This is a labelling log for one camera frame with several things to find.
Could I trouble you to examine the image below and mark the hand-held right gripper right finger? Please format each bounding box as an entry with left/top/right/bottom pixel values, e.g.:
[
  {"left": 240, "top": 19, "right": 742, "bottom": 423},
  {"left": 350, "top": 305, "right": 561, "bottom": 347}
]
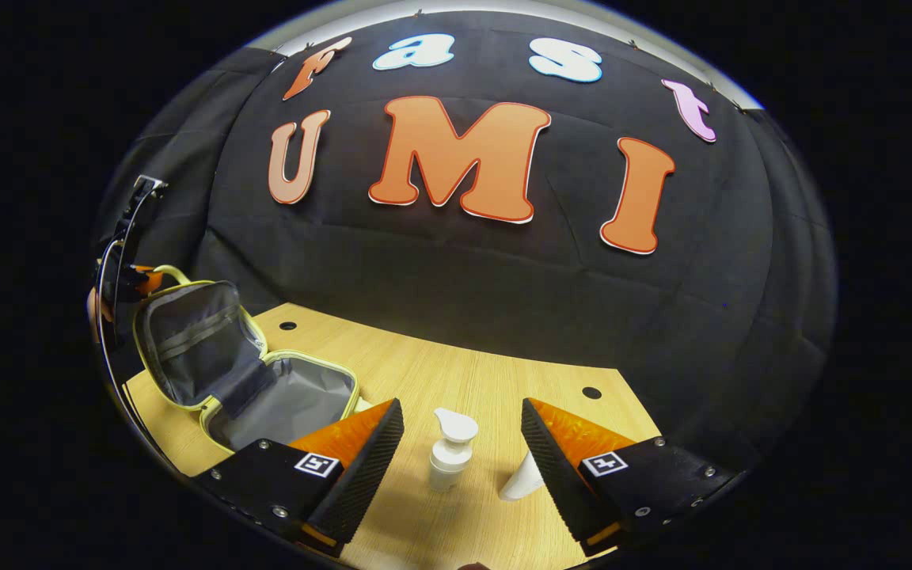
[{"left": 521, "top": 397, "right": 742, "bottom": 557}]

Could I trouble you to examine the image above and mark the pale yellow suitcase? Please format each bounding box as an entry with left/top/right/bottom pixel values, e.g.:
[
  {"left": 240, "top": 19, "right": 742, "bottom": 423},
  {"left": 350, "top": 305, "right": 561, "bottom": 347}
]
[{"left": 131, "top": 265, "right": 374, "bottom": 454}]

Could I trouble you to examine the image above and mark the white squeeze tube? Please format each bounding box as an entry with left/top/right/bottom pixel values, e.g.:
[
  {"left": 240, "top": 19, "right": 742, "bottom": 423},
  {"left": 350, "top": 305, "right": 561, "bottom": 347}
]
[{"left": 500, "top": 451, "right": 545, "bottom": 502}]

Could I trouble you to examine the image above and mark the white pump bottle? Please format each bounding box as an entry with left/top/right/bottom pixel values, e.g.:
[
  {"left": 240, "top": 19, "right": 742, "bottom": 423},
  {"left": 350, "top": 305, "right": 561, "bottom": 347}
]
[{"left": 428, "top": 408, "right": 479, "bottom": 493}]

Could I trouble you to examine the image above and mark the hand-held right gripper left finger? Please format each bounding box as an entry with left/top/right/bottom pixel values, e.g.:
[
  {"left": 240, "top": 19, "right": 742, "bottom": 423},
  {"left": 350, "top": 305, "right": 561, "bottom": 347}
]
[{"left": 193, "top": 397, "right": 406, "bottom": 559}]

